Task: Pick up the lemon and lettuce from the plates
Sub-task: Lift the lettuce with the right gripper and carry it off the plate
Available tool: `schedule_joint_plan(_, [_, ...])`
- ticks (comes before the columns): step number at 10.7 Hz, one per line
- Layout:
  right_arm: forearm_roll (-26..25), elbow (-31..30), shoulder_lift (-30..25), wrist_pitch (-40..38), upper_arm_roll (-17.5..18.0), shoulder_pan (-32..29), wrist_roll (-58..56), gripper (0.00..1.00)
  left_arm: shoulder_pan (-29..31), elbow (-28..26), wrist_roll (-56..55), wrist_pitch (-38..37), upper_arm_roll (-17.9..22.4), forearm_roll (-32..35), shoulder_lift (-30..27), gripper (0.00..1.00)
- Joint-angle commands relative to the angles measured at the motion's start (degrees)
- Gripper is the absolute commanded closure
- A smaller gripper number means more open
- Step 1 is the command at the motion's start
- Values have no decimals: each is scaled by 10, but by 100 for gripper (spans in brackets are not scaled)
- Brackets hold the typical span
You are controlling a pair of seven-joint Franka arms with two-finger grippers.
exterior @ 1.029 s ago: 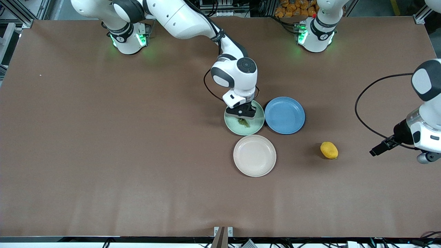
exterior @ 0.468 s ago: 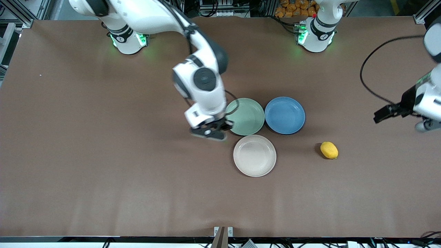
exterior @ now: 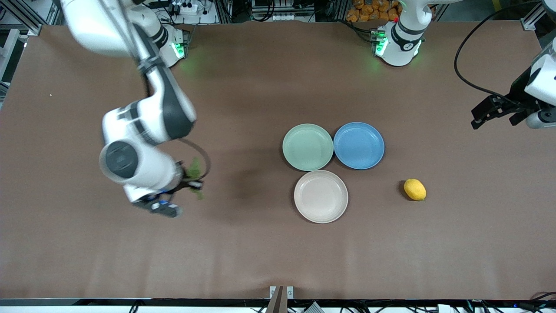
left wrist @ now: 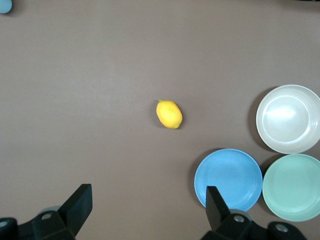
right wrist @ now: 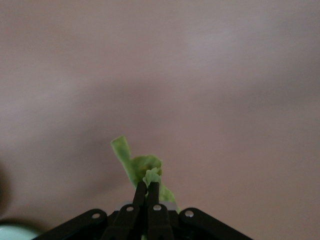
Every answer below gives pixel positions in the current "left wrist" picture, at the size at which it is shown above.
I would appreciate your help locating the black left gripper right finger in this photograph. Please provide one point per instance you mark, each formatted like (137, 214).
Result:
(217, 212)

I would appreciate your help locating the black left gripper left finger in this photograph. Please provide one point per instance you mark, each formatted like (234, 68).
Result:
(75, 210)

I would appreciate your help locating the yellow lemon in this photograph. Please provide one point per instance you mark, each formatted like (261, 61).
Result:
(169, 114)

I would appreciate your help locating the blue round plate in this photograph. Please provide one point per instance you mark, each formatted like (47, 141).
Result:
(230, 172)

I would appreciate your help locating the mint green round plate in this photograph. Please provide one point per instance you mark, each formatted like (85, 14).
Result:
(295, 187)

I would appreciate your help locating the beige round plate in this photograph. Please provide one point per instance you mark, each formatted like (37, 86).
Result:
(287, 120)

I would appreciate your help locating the pale blue round object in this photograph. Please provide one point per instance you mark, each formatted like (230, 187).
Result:
(4, 6)

